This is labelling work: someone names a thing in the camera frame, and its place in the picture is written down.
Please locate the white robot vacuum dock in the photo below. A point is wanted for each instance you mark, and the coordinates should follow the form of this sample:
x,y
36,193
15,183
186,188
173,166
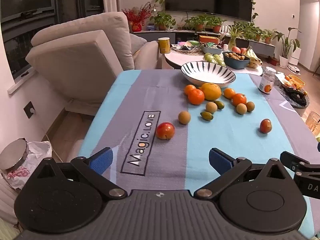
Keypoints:
x,y
294,60

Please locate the striped ceramic bowl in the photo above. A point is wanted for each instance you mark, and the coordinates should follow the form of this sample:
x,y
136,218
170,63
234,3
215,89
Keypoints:
x,y
200,76

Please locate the small white cup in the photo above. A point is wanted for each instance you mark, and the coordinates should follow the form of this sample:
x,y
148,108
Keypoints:
x,y
225,47

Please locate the glass jar with orange label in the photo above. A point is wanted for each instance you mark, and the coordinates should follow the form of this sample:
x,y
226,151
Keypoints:
x,y
267,81

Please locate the grey cushion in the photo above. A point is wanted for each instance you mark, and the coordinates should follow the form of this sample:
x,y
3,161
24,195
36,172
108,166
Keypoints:
x,y
137,42

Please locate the bunch of bananas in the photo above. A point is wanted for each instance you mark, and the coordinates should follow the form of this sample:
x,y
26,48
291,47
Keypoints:
x,y
252,57

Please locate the blue and grey printed blanket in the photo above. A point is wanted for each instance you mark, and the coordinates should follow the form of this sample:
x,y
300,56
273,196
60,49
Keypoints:
x,y
155,95

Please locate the dark window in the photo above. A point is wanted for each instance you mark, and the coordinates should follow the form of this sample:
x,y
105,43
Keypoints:
x,y
30,2

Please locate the white plastic bag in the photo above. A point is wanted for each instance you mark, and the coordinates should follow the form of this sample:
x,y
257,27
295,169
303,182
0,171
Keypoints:
x,y
37,155

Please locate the wall socket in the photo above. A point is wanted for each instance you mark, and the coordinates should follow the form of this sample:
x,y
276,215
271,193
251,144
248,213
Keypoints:
x,y
29,110

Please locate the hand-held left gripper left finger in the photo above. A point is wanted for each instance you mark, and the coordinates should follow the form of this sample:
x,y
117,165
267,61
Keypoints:
x,y
101,160

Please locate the tall plant in white pot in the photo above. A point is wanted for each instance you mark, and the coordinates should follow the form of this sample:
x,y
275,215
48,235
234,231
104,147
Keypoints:
x,y
285,52

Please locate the yellow cushion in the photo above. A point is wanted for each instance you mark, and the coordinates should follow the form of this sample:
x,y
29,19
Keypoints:
x,y
136,53

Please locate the black cloth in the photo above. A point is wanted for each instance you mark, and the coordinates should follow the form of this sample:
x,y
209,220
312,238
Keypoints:
x,y
296,98

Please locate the beige sofa cushion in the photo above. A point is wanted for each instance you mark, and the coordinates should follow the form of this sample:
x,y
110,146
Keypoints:
x,y
100,27

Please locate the brown longan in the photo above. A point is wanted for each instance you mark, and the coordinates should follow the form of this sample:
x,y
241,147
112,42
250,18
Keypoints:
x,y
184,117
241,109
211,107
250,106

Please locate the red apple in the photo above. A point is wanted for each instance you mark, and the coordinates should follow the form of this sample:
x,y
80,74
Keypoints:
x,y
243,51
236,49

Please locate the beige sofa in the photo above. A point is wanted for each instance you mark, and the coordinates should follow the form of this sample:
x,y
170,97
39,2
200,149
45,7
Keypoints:
x,y
82,65

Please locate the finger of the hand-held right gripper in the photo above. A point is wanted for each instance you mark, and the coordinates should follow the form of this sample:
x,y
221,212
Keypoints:
x,y
291,160

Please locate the dark marble round table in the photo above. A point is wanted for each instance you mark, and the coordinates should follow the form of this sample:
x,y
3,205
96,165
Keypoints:
x,y
303,106

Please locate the teal fruit bowl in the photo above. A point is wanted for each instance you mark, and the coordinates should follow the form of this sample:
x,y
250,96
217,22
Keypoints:
x,y
236,64

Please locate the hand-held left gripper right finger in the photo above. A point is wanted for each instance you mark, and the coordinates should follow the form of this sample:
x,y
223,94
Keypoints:
x,y
220,160

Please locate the small blue basket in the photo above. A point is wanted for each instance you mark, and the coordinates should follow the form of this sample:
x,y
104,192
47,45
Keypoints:
x,y
151,27

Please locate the orange plastic basket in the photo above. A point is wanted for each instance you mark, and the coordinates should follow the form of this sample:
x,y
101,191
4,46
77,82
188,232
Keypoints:
x,y
297,82

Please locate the orange box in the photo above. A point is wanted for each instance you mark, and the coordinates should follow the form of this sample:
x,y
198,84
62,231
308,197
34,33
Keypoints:
x,y
208,39

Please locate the white router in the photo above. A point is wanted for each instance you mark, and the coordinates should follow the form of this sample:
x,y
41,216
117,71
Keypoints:
x,y
225,30

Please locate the white round table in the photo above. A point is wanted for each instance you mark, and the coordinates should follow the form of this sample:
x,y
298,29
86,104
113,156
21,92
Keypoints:
x,y
180,58

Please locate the glass jar with metal lid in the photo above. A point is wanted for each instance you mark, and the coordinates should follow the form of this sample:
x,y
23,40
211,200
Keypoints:
x,y
12,152

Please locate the glass platter with small items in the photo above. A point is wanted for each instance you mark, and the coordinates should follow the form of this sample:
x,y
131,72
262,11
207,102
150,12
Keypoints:
x,y
183,47

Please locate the small plant in brown pot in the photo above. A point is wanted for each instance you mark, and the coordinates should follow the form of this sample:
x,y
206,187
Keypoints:
x,y
272,60

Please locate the orange mandarin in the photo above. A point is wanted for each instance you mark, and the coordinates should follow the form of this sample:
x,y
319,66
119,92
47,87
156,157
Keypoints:
x,y
229,93
239,100
196,97
189,89

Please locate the large yellow lemon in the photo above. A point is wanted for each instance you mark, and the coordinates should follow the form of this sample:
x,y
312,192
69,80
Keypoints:
x,y
212,91

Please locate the glass vase with spider plant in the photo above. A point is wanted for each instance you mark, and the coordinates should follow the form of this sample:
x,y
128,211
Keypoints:
x,y
233,38

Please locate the teal snack basket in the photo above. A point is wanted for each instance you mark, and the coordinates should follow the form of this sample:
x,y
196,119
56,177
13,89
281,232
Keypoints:
x,y
212,50

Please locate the small green bowl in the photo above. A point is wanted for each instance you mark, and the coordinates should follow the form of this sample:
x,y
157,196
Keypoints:
x,y
193,43

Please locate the small green oval fruit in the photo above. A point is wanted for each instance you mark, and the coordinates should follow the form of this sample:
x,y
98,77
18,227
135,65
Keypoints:
x,y
206,116
220,104

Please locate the pile of longans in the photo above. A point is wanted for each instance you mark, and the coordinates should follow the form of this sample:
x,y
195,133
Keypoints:
x,y
235,56

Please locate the yellow can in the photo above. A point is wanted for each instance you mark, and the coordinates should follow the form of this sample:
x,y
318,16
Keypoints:
x,y
164,45

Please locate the pack of green apples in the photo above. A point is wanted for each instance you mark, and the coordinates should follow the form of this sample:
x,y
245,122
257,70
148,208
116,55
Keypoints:
x,y
215,58

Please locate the row of potted plants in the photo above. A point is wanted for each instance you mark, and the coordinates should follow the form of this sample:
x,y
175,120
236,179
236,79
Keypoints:
x,y
198,23

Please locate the red berry branches in vase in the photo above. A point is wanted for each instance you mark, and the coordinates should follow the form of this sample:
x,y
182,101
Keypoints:
x,y
136,17

